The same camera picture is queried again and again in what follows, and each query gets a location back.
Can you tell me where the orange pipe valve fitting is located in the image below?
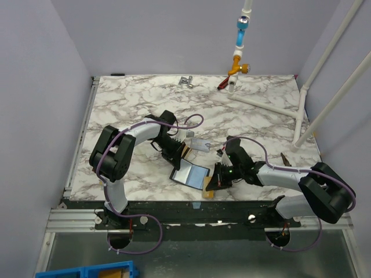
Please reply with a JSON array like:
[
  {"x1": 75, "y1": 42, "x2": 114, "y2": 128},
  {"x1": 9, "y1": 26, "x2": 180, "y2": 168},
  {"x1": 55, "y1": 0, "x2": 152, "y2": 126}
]
[{"x1": 228, "y1": 55, "x2": 250, "y2": 76}]

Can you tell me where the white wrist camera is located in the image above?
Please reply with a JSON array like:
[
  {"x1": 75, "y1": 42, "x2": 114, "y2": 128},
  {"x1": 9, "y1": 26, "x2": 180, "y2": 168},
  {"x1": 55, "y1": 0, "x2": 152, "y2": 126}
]
[
  {"x1": 175, "y1": 129, "x2": 194, "y2": 142},
  {"x1": 216, "y1": 149, "x2": 224, "y2": 160}
]

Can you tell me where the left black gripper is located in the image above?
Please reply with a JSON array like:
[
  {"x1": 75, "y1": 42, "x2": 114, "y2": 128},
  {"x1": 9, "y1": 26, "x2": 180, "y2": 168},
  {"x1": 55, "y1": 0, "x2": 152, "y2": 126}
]
[{"x1": 152, "y1": 135, "x2": 186, "y2": 170}]

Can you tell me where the white PVC pipe frame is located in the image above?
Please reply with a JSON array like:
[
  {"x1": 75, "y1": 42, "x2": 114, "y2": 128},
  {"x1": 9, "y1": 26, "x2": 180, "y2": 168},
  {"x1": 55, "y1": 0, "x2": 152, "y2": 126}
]
[{"x1": 227, "y1": 1, "x2": 370, "y2": 152}]

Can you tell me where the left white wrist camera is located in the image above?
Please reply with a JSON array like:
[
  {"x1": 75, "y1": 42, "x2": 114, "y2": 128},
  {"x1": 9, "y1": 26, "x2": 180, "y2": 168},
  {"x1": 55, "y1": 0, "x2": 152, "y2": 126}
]
[{"x1": 175, "y1": 129, "x2": 194, "y2": 142}]

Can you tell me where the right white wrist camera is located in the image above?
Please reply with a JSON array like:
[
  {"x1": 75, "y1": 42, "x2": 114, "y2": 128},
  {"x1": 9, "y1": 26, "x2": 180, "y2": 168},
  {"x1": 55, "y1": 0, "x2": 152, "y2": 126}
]
[{"x1": 216, "y1": 149, "x2": 224, "y2": 160}]

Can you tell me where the silver metal clamp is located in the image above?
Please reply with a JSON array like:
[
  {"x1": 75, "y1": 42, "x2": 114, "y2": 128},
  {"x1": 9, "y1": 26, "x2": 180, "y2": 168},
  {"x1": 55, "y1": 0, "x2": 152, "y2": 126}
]
[{"x1": 179, "y1": 75, "x2": 194, "y2": 89}]

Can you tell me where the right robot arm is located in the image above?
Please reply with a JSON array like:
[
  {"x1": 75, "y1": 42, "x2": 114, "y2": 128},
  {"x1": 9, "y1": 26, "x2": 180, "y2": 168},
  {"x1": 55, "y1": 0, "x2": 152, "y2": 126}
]
[{"x1": 205, "y1": 136, "x2": 356, "y2": 227}]

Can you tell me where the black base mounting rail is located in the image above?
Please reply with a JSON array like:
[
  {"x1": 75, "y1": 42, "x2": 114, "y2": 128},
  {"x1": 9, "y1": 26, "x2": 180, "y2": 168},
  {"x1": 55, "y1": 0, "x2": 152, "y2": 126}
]
[{"x1": 95, "y1": 201, "x2": 301, "y2": 242}]

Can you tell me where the gold credit card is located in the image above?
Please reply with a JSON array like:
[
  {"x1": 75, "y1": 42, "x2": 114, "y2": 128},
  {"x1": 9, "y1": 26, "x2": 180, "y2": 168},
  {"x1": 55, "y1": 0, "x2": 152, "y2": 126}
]
[
  {"x1": 182, "y1": 146, "x2": 192, "y2": 159},
  {"x1": 201, "y1": 175, "x2": 216, "y2": 199}
]

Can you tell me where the red handled tool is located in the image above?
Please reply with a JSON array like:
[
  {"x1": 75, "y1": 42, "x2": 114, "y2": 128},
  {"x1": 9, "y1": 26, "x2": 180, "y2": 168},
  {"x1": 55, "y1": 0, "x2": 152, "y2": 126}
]
[{"x1": 217, "y1": 76, "x2": 230, "y2": 90}]

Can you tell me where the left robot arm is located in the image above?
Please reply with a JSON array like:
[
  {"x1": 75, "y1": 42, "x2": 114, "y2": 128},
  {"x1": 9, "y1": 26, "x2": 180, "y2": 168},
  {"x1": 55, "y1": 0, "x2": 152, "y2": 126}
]
[{"x1": 89, "y1": 110, "x2": 186, "y2": 229}]

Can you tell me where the silver grey credit card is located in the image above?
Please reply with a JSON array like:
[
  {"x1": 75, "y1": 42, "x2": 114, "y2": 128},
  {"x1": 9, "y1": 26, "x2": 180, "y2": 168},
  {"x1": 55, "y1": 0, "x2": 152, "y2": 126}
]
[{"x1": 190, "y1": 138, "x2": 211, "y2": 152}]

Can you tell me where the blue plastic bin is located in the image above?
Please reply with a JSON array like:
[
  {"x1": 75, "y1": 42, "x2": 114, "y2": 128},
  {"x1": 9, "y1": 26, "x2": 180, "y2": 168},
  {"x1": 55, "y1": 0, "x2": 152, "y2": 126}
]
[{"x1": 35, "y1": 261, "x2": 139, "y2": 278}]

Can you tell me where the black leather card holder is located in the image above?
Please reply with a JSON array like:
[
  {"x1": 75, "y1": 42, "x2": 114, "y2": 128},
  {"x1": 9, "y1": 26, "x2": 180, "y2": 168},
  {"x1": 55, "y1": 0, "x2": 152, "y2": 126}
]
[{"x1": 169, "y1": 159, "x2": 210, "y2": 190}]

